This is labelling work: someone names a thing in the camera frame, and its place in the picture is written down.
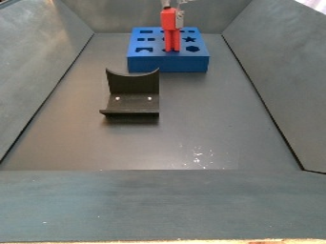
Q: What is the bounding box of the black curved fixture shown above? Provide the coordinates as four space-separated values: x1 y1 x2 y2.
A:
99 70 159 116

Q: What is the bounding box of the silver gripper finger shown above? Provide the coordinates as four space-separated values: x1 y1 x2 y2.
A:
161 0 171 10
177 0 191 29

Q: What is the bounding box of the red three prong object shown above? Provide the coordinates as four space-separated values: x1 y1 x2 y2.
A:
161 7 181 52

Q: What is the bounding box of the blue foam shape block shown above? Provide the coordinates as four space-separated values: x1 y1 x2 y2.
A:
126 26 211 73

